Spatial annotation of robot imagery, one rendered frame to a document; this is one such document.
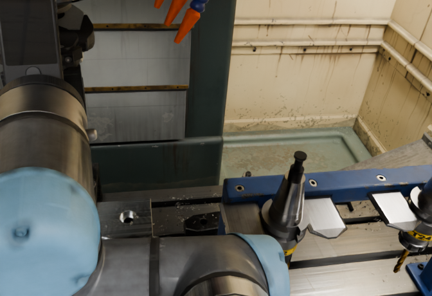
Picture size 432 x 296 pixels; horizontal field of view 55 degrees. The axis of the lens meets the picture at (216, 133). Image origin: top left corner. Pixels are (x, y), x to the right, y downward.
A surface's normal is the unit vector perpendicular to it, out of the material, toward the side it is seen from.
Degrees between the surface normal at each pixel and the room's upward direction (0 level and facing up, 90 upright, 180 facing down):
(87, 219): 61
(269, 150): 0
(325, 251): 0
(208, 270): 28
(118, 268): 16
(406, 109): 90
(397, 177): 0
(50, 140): 22
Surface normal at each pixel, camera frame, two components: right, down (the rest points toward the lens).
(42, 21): 0.31, 0.12
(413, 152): -0.33, -0.71
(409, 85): -0.98, 0.04
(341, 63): 0.17, 0.61
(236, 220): 0.07, -0.79
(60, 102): 0.58, -0.73
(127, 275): 0.11, -0.47
